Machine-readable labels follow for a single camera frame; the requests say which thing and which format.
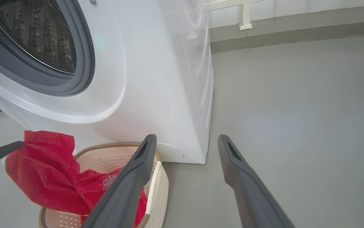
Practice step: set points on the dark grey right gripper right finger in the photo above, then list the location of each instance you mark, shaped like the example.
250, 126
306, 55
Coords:
251, 196

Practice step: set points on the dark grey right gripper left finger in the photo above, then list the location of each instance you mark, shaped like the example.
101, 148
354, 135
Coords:
128, 190

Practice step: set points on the red and white jersey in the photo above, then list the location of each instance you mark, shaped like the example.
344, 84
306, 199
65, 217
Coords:
49, 177

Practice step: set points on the cream laundry basket brown rim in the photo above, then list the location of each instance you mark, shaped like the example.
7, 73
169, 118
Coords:
160, 190

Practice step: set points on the white front-load washing machine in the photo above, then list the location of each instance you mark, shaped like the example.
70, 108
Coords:
153, 79

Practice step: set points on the round white filter cover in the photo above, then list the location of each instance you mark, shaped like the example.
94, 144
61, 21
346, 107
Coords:
171, 153

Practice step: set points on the white wall pipe bracket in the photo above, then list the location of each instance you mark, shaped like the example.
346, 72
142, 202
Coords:
246, 15

